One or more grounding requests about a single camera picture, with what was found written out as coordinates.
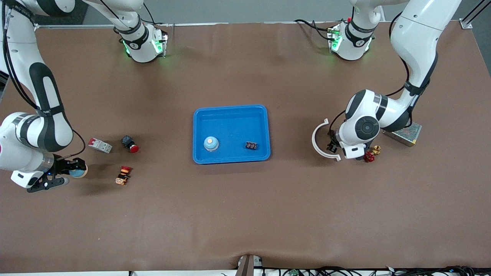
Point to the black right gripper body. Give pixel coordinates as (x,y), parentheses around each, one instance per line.
(63,165)

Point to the light blue desk bell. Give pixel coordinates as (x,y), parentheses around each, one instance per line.
(211,143)
(79,172)

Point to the dark brown cylindrical capacitor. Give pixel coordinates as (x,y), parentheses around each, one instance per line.
(251,145)
(330,148)

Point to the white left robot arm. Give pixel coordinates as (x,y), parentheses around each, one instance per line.
(418,34)

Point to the white red circuit breaker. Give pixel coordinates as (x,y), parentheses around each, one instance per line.
(100,145)

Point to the brass valve red handwheel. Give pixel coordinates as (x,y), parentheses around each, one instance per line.
(370,157)

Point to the red orange push button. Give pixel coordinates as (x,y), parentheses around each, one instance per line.
(123,175)

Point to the red button blue black base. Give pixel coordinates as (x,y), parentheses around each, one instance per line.
(133,148)

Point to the metal mesh power supply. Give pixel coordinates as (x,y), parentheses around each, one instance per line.
(410,134)

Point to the blue plastic tray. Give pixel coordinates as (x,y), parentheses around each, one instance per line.
(230,126)

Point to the brown table mat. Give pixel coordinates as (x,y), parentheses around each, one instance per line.
(245,211)

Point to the grey metal table clamp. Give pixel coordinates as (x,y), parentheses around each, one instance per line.
(247,266)

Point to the white curved plastic bracket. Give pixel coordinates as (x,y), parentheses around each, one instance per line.
(313,138)

